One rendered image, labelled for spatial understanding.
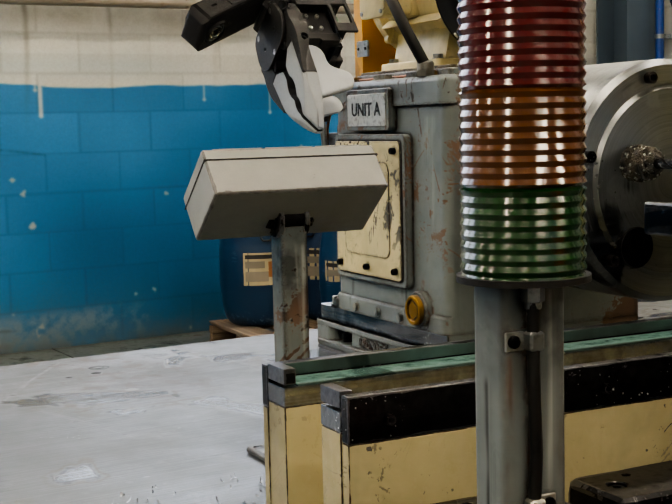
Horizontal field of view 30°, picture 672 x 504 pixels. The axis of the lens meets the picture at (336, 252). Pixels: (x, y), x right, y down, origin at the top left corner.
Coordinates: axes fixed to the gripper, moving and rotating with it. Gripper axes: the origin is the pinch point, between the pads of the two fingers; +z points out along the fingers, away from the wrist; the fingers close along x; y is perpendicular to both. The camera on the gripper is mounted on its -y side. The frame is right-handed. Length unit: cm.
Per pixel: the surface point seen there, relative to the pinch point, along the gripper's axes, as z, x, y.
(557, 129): 42, -48, -18
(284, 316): 17.9, 6.1, -6.3
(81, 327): -259, 469, 115
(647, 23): -378, 363, 486
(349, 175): 9.4, -3.4, -0.2
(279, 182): 9.9, -3.4, -7.3
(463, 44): 36, -48, -21
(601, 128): 7.5, -6.5, 27.5
